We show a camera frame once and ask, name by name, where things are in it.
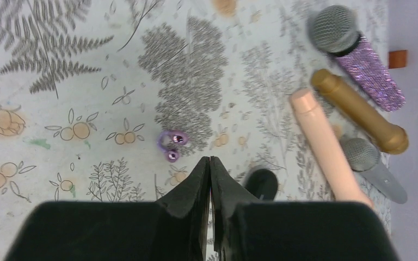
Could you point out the pink microphone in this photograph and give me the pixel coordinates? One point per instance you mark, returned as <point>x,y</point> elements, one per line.
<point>326,148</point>

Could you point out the black earbud charging case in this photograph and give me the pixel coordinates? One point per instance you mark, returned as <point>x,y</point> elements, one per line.
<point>263,184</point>

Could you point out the floral patterned table mat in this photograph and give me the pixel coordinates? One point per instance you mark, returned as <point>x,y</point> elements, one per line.
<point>86,88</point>

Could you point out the purple glitter microphone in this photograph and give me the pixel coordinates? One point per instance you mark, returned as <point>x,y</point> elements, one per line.
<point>334,30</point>

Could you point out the grey microphone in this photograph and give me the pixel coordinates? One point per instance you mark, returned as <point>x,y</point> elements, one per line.
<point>365,159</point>

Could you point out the gold microphone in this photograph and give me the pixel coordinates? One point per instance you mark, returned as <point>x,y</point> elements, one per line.
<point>388,137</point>

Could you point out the brown small block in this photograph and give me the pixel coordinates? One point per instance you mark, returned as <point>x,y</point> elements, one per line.
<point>398,59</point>

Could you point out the purple earbuds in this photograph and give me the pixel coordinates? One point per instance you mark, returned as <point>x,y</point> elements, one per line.
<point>169,141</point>

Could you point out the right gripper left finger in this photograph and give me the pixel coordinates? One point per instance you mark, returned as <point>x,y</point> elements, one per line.
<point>173,227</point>

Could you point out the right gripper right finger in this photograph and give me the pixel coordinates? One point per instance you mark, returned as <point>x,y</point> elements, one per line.
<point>246,228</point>

